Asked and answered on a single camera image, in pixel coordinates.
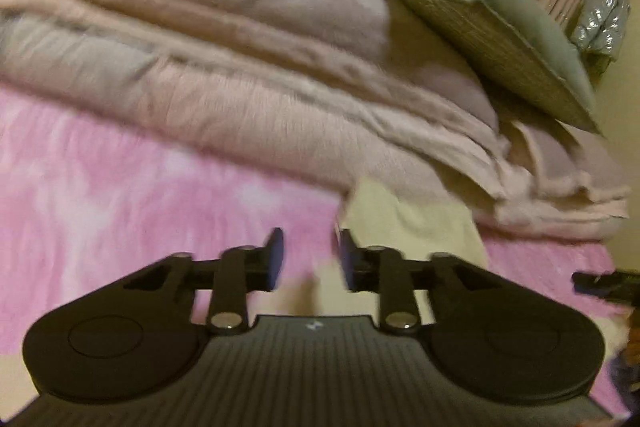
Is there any beige t-shirt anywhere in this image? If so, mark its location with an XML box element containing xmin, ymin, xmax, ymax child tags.
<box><xmin>285</xmin><ymin>177</ymin><xmax>491</xmax><ymax>323</ymax></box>

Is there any silver plastic bag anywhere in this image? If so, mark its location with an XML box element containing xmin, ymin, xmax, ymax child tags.
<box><xmin>571</xmin><ymin>0</ymin><xmax>632</xmax><ymax>58</ymax></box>

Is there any grey-green pillow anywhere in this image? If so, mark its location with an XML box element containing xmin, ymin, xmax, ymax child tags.
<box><xmin>362</xmin><ymin>0</ymin><xmax>603</xmax><ymax>136</ymax></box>

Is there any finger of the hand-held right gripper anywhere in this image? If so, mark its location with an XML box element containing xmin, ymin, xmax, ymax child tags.
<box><xmin>572</xmin><ymin>271</ymin><xmax>640</xmax><ymax>304</ymax></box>

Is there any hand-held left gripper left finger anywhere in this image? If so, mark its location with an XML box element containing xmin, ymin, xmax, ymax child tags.
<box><xmin>122</xmin><ymin>227</ymin><xmax>286</xmax><ymax>335</ymax></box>

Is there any pink floral bed sheet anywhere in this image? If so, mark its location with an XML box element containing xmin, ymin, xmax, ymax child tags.
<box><xmin>0</xmin><ymin>87</ymin><xmax>621</xmax><ymax>408</ymax></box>

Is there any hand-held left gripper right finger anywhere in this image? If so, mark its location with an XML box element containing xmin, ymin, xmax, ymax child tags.
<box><xmin>337</xmin><ymin>228</ymin><xmax>493</xmax><ymax>335</ymax></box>

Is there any pink folded blanket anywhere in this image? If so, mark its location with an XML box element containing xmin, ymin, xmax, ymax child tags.
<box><xmin>480</xmin><ymin>72</ymin><xmax>632</xmax><ymax>242</ymax></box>
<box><xmin>0</xmin><ymin>0</ymin><xmax>506</xmax><ymax>208</ymax></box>

